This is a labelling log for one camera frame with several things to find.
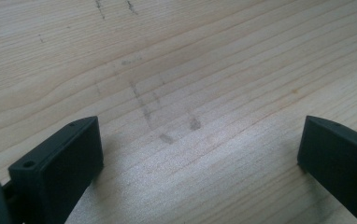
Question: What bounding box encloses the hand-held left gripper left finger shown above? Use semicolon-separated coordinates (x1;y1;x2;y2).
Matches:
7;115;105;224

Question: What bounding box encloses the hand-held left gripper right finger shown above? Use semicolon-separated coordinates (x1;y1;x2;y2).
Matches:
296;115;357;224

